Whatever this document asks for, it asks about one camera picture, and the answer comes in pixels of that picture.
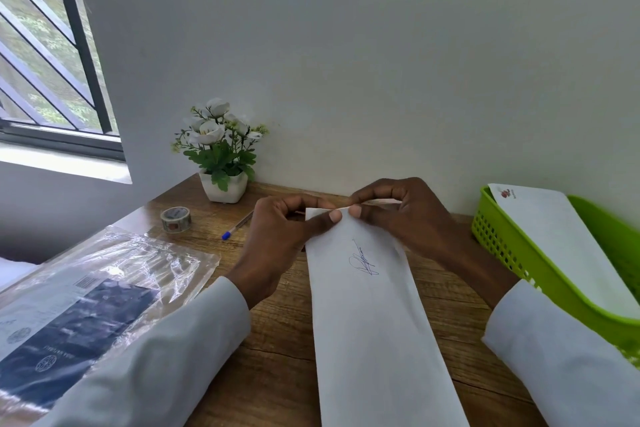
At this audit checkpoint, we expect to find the patterned tape roll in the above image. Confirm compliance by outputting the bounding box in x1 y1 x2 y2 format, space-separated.
159 205 193 234

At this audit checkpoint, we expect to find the plastic-wrapped white envelope pack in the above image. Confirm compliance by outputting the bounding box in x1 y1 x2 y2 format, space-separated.
0 225 223 425

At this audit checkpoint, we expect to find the person's left forearm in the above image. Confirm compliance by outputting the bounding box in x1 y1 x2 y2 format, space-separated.
29 276 253 427

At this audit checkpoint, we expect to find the white window sill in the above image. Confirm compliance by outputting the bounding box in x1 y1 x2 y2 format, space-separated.
0 141 133 185

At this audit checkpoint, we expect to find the long white envelope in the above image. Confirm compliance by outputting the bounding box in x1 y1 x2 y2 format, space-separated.
487 183 640 322

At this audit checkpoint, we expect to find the potted white flower plant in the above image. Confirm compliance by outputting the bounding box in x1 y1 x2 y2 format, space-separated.
171 97 271 205

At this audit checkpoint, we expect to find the person's right forearm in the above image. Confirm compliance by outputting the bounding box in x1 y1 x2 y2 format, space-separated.
447 236 640 427

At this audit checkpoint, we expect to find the person's left hand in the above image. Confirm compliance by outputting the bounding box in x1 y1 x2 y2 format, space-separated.
225 193 344 310

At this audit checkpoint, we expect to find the green plastic basket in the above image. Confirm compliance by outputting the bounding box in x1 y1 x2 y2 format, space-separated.
471 184 640 368

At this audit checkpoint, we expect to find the black framed window with grille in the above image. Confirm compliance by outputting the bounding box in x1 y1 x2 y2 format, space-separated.
0 0 125 162

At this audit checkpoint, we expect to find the white envelope with blue scribble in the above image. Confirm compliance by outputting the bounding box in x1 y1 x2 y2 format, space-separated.
303 198 471 427

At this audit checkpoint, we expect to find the blue ballpoint pen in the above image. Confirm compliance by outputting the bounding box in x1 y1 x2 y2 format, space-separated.
221 209 255 242

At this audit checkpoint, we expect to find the person's right hand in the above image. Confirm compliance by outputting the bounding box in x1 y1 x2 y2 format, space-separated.
347 177 481 268

